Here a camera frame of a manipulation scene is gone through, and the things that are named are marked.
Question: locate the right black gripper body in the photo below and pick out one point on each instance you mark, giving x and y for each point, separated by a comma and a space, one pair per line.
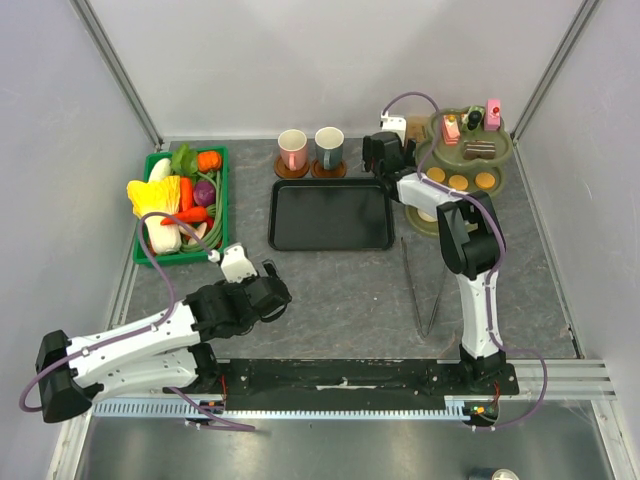
410, 153

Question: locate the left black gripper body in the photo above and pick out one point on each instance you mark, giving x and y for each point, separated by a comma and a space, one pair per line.
233, 286

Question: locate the orange biscuit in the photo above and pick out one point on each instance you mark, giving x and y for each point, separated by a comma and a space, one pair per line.
436, 174
458, 182
485, 180

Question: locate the grey blue mug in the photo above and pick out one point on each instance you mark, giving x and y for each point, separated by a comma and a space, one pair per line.
329, 147

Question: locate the pink striped cake slice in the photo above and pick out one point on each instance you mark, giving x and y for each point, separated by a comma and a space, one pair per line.
450, 129

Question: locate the white chocolate donut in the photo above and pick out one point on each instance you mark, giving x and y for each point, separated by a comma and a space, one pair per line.
426, 217

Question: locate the chocolate layer cake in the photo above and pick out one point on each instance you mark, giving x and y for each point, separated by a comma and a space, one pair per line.
479, 149

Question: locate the pink mug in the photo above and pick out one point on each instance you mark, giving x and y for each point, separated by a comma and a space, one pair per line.
293, 149

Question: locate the green white cake slice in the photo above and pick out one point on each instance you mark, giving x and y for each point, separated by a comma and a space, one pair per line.
472, 118

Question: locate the pink cake with cherry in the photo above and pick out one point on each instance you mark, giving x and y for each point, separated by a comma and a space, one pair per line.
492, 117

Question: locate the metal tongs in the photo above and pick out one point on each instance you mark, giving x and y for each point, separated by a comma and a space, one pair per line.
423, 331

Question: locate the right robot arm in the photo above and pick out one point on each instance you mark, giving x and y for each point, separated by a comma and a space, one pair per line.
471, 242

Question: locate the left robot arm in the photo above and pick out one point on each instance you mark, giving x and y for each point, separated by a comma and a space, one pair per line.
170, 349

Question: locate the brown cardboard boxes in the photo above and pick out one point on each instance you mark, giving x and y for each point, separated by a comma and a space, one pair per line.
416, 128

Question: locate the green toy beans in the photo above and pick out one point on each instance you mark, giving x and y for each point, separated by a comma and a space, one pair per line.
216, 234

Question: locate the middle brown saucer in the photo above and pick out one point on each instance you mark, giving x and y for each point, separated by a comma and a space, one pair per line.
318, 171

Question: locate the brown saucer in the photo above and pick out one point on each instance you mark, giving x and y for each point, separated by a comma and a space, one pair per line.
283, 172
318, 171

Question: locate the beige toy mushroom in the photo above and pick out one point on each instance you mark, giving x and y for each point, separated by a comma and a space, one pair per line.
199, 230

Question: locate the green three-tier stand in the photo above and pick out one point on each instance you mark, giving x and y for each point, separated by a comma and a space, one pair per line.
435, 153

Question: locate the black baking tray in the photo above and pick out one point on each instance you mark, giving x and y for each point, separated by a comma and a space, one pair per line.
345, 214

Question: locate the lying orange toy carrot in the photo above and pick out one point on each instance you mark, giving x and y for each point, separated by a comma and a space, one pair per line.
192, 215

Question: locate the green plastic crate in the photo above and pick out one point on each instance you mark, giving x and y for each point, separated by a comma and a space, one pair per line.
165, 242

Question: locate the left brown saucer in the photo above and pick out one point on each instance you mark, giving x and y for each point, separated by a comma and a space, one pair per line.
283, 172

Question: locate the purple toy onion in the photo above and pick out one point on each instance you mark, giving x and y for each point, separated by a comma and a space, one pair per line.
204, 193

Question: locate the upright orange toy carrot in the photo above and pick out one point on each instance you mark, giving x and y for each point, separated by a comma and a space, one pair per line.
186, 194

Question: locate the yellow toy cabbage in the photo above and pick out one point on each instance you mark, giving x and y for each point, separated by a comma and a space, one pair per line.
155, 196

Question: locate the orange toy pumpkin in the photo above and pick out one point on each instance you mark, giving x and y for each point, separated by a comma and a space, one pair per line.
209, 161

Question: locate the white toy radish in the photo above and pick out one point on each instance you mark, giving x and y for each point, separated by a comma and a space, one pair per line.
160, 171

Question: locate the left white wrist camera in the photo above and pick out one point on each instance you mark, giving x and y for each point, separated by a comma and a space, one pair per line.
233, 263

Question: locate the white cable duct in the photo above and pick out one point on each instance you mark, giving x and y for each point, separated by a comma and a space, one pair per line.
177, 408

